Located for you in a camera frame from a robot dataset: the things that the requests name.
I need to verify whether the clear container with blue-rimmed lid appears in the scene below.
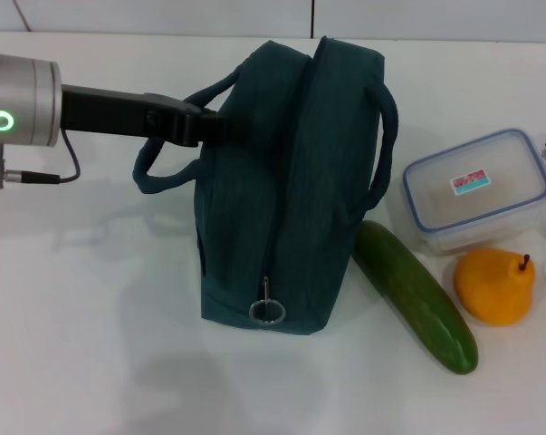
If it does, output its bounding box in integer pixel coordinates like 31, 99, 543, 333
401, 129, 546, 257

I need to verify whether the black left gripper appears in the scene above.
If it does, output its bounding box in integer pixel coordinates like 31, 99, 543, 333
60, 83, 252, 149

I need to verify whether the orange pear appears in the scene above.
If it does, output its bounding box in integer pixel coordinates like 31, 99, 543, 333
452, 247, 537, 326

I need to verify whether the green cucumber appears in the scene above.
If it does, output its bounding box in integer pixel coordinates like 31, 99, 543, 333
352, 220, 479, 375

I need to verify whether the dark teal insulated lunch bag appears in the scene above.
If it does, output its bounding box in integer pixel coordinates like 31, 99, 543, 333
133, 35, 399, 337

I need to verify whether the silver zipper pull ring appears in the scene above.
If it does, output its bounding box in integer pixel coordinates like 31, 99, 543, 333
248, 275, 287, 327

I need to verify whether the black cable with silver plug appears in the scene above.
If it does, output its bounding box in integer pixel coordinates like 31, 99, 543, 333
0, 129, 81, 190

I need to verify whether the thin dark background cable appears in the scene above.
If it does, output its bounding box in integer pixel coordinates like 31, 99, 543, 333
12, 0, 32, 33

